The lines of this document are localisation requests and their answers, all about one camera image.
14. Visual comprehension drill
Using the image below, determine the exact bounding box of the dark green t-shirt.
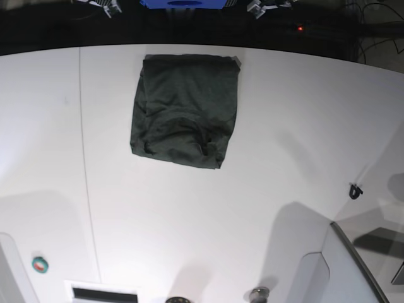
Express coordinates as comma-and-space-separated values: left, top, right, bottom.
130, 54, 241, 169

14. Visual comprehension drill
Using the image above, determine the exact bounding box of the small black clip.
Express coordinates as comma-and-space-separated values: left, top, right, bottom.
348, 183, 364, 200

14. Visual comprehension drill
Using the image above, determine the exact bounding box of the green red tape roll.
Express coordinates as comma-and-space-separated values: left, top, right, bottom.
32, 256, 49, 273

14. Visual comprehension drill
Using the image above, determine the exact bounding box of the round metal knob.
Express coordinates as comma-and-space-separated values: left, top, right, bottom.
248, 287, 270, 303

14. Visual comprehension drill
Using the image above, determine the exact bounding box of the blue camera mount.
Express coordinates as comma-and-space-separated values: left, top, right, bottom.
140, 0, 227, 9

